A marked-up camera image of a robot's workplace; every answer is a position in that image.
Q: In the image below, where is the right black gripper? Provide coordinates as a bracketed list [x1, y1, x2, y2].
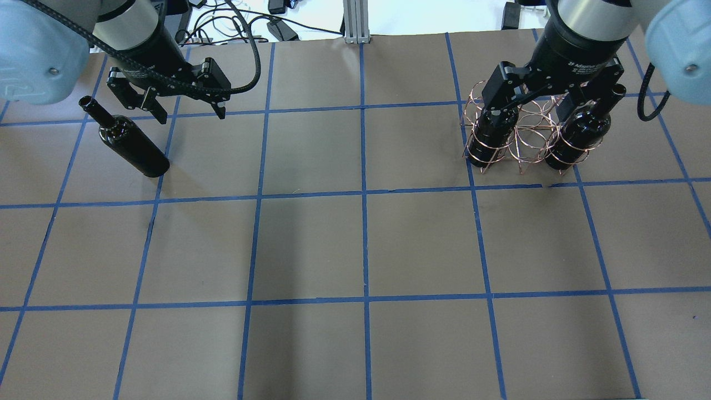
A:
[482, 28, 625, 123]

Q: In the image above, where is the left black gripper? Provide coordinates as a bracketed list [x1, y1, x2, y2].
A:
[107, 39, 232, 124]

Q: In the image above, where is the dark wine bottle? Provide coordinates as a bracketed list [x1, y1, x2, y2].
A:
[78, 96, 170, 178]

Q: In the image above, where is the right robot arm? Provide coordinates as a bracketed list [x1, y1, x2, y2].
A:
[482, 1, 710, 116]

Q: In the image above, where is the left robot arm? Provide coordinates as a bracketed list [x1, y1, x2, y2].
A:
[2, 1, 234, 123]

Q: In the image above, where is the dark bottle in basket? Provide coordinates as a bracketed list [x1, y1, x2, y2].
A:
[467, 107, 519, 168]
[544, 83, 627, 171]

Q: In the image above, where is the black power adapter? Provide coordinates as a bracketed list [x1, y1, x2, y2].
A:
[267, 19, 300, 42]

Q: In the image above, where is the copper wire wine basket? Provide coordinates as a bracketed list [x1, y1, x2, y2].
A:
[461, 81, 606, 176]

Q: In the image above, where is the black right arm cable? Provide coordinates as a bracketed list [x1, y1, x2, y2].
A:
[637, 61, 673, 122]

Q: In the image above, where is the aluminium frame post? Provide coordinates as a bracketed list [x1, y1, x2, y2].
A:
[343, 0, 371, 44]

